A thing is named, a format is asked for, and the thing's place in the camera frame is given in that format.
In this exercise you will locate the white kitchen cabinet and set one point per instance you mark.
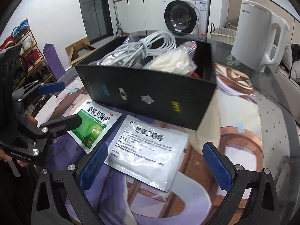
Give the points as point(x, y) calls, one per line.
point(141, 15)

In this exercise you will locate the black glass door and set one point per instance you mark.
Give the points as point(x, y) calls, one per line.
point(96, 19)

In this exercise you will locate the white medicine sachet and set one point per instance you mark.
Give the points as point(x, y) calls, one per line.
point(147, 153)

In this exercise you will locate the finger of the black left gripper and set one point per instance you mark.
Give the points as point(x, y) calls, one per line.
point(59, 127)

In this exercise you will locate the woven laundry basket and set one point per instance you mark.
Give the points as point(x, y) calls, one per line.
point(223, 34)

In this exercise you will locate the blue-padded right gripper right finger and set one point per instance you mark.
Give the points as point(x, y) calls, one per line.
point(262, 205)

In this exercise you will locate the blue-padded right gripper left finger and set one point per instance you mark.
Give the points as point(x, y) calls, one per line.
point(48, 206)

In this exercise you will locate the floor mop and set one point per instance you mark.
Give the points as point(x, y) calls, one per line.
point(119, 32)

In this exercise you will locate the black cardboard box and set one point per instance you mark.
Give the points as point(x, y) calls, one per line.
point(172, 98)

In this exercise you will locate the grey sofa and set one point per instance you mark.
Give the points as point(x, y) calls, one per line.
point(285, 83)

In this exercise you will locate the green medicine sachet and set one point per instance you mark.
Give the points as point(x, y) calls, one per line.
point(96, 122)

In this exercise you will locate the purple yoga mat roll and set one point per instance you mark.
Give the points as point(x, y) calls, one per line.
point(53, 61)

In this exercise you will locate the wooden shoe rack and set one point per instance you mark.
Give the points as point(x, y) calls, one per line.
point(32, 65)

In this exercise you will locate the person's left hand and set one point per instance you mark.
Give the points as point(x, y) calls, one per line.
point(8, 153)

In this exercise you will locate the white washing machine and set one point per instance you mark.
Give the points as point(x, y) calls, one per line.
point(187, 16)

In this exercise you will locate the brown cardboard box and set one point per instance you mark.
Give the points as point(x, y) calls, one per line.
point(79, 50)

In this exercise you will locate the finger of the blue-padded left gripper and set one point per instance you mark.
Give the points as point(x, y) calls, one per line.
point(51, 88)

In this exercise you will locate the red balloon glue packet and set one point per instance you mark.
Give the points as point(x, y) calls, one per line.
point(195, 75)

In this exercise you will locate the white electric kettle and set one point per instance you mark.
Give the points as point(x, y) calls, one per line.
point(260, 37)

